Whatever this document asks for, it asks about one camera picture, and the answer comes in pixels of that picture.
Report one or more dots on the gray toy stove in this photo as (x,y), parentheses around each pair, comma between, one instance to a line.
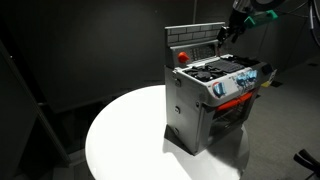
(186,113)

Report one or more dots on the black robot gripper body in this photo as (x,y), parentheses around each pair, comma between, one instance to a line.
(238,20)

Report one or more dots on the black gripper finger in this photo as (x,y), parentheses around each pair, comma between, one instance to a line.
(222,33)
(235,36)

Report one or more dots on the thin vertical background pole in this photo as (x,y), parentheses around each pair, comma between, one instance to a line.
(195,11)

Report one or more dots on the dark diagonal frame bar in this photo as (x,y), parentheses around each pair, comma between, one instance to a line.
(40,115)

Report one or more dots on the round red stove knob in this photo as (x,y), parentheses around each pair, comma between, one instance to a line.
(183,57)

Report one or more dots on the yellow tag on stove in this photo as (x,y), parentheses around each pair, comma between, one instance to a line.
(266,84)

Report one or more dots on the gray stove keypad panel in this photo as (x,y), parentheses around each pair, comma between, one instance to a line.
(202,52)

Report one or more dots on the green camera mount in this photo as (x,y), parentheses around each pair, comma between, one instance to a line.
(261,18)

